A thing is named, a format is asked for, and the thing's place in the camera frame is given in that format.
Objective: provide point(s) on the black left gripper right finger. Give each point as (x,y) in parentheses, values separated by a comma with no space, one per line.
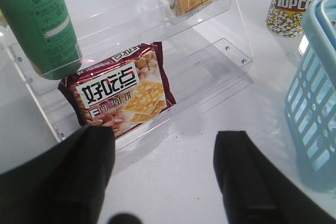
(254,190)

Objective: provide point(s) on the light blue plastic basket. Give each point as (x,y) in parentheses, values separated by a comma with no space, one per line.
(310,101)

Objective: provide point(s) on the maroon almond cracker packet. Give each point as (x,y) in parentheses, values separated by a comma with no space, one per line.
(121,92)

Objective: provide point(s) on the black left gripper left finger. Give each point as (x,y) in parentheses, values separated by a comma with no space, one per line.
(65,184)

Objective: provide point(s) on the green bottle on lower shelf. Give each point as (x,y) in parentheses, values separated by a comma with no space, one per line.
(44,30)

